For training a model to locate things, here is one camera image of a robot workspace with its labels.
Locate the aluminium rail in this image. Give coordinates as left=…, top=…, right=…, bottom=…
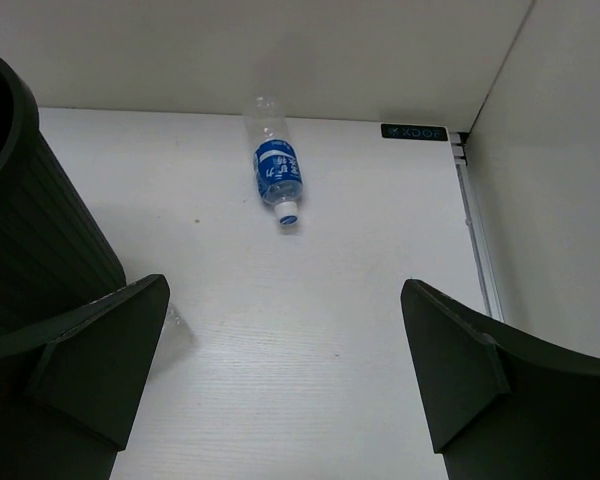
left=449, top=132, right=505, bottom=323

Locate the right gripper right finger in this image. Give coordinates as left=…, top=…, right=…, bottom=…
left=401, top=279, right=600, bottom=479

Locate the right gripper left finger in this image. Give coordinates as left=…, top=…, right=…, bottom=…
left=0, top=274, right=170, bottom=479

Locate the green label clear bottle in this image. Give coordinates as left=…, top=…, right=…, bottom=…
left=161, top=303, right=194, bottom=352

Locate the blue label clear bottle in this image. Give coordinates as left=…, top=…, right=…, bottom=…
left=243, top=95, right=303, bottom=228

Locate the right black table label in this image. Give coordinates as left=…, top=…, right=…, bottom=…
left=380, top=123, right=448, bottom=142

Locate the black ribbed plastic bin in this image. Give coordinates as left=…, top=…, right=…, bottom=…
left=0, top=58, right=126, bottom=340

